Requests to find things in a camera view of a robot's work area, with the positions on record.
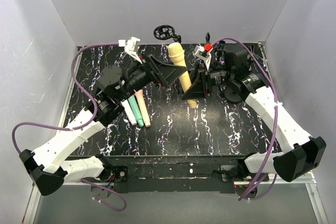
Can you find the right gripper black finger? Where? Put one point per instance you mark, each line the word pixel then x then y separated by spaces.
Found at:
pixel 196 90
pixel 196 78

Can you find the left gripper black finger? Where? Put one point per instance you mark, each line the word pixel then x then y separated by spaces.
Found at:
pixel 162 67
pixel 166 79

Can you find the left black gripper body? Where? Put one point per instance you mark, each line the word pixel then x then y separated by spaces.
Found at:
pixel 154 69

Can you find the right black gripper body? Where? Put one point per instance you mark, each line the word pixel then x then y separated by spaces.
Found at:
pixel 206 82

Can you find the black round base holder stand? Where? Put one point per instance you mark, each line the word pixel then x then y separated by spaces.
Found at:
pixel 231 96

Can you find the black tripod shock mount stand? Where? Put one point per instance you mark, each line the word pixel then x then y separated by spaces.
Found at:
pixel 166 32

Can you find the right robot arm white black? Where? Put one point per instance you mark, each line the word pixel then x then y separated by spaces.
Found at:
pixel 228 65

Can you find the black tripod clip stand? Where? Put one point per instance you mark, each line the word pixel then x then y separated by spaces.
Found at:
pixel 219 50

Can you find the pink microphone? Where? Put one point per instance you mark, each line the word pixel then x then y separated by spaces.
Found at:
pixel 143 108

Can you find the white microphone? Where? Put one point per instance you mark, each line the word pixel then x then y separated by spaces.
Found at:
pixel 129 112

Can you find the green microphone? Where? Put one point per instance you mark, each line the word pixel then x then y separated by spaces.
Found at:
pixel 136 110

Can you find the black front mounting base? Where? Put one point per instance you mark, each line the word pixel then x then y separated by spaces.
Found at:
pixel 137 174

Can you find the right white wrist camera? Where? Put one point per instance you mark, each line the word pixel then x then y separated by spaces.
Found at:
pixel 204 54

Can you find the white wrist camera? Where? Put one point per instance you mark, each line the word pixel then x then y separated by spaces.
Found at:
pixel 204 54
pixel 131 47

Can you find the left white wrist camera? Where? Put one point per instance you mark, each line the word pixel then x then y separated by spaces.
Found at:
pixel 131 47

